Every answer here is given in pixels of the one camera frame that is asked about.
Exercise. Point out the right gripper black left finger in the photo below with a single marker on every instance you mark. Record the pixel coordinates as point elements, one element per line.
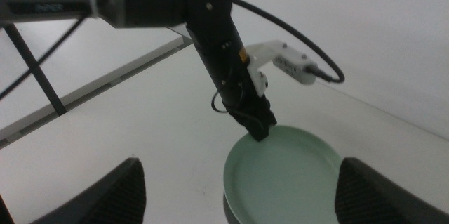
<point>115,199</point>

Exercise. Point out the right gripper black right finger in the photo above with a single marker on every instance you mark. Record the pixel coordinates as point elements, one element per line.
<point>368,196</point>

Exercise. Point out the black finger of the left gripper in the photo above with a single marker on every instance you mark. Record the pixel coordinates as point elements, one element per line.
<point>257,122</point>

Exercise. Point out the pale green shallow bowl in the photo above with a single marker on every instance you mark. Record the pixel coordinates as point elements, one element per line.
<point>280,182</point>

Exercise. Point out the grey shallow bowl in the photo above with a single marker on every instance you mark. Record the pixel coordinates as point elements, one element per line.
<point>229,211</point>

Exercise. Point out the black metal stand bar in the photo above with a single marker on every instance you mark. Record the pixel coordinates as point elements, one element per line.
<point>35,71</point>

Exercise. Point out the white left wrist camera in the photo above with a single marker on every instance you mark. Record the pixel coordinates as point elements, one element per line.
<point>291,64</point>

